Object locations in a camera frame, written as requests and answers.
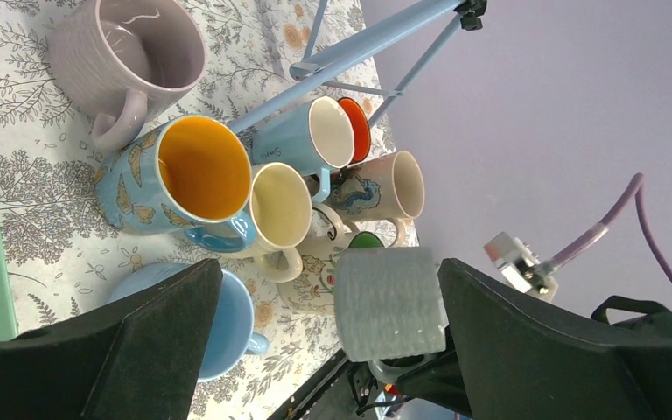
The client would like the light blue upside-down mug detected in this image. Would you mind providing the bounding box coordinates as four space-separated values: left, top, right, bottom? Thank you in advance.
108 262 269 382

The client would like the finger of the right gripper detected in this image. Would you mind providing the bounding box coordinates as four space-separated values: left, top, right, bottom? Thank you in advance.
396 349 473 417

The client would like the light blue tripod stand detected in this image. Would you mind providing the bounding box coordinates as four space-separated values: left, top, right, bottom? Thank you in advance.
228 0 487 133

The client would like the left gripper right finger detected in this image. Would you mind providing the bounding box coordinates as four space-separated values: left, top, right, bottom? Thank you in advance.
438 257 672 420

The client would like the blue mug yellow inside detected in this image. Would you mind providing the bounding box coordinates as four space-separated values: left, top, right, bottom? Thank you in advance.
94 115 257 253

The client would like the cream upside-down mug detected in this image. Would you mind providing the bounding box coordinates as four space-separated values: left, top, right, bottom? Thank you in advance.
224 162 312 283

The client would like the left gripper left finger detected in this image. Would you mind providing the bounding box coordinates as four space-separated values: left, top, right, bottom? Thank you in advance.
0 259 222 419

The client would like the orange mug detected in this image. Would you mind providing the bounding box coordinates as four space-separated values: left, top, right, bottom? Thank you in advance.
337 97 372 164

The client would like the tall beige cup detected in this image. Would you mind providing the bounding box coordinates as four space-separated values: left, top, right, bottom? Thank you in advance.
325 150 425 247

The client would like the mauve pink mug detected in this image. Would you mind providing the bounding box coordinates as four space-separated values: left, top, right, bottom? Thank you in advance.
47 0 207 151

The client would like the grey metal cup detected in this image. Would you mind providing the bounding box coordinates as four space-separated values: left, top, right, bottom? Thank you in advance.
333 247 448 383

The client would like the small beige cup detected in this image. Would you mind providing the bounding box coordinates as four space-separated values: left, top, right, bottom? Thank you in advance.
277 203 384 315

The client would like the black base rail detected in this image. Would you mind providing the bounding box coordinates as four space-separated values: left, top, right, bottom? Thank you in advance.
269 351 410 420

